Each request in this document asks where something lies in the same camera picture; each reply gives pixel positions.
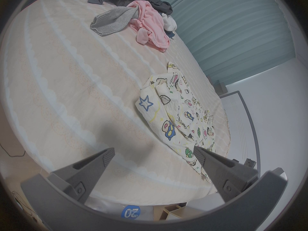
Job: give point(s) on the blue-green curtain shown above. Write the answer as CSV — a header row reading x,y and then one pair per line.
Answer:
x,y
228,32

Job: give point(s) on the dark blue garment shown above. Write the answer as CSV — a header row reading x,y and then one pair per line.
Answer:
x,y
170,34

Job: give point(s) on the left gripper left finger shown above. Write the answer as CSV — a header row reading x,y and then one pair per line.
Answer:
x,y
83,182

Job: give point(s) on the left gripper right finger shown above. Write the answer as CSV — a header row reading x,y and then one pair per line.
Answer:
x,y
225,179

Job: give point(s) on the white printed pyjama top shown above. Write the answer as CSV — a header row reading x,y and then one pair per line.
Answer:
x,y
163,119

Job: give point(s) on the pale grey knitted garment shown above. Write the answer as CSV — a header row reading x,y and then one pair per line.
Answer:
x,y
110,23

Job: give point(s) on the bed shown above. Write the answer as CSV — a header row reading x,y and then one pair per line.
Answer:
x,y
72,92

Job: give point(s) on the pink garment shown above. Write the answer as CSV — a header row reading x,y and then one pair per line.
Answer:
x,y
154,25

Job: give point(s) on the white garment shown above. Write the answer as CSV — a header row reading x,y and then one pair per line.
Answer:
x,y
169,23

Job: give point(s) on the grey bedside table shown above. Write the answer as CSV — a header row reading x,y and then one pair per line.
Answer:
x,y
219,88

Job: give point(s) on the light wooden stool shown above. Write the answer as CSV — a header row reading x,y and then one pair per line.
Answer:
x,y
168,213

